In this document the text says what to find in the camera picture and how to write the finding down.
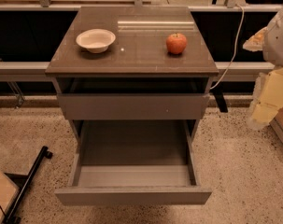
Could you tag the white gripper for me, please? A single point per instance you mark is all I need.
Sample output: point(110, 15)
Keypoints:
point(278, 42)

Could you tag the red apple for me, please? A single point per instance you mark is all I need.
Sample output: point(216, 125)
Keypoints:
point(176, 43)

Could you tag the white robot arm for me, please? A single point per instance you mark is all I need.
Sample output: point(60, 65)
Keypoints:
point(272, 48)

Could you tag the grey top drawer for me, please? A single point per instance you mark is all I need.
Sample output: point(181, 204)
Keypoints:
point(132, 106)

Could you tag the open grey middle drawer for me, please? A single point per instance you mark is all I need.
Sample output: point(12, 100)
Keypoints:
point(134, 162)

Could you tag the white paper bowl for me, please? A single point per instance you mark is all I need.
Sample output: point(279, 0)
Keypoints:
point(95, 40)

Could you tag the black metal stand leg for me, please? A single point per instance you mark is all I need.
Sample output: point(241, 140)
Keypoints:
point(23, 182)

